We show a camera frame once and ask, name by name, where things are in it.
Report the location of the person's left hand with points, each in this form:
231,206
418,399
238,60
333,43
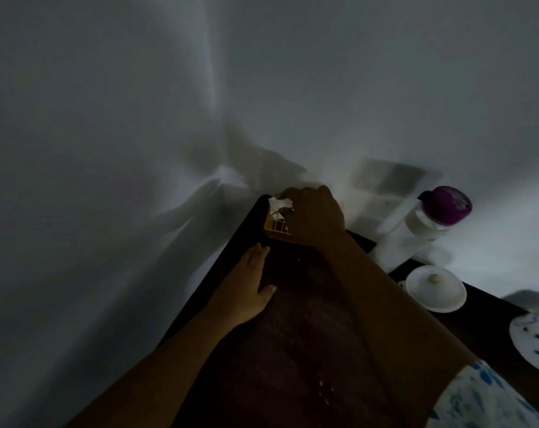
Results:
240,291

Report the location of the person's right hand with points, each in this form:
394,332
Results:
316,218

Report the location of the person's left thumb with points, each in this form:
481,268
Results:
267,293

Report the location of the person's right fingers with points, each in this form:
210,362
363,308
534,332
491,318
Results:
291,198

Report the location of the white paper tissue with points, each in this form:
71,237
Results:
276,204

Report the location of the person's right forearm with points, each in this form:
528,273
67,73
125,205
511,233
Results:
394,316

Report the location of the person's left forearm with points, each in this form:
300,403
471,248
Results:
162,367

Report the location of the dark red table mat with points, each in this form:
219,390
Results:
296,352

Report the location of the white bottle with purple lid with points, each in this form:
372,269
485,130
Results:
412,231

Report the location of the white lid with knob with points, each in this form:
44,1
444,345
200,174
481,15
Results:
435,289

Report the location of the white blue patterned sleeve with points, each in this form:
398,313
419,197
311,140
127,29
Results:
483,396

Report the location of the white plate with blue pattern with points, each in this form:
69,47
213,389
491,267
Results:
534,338

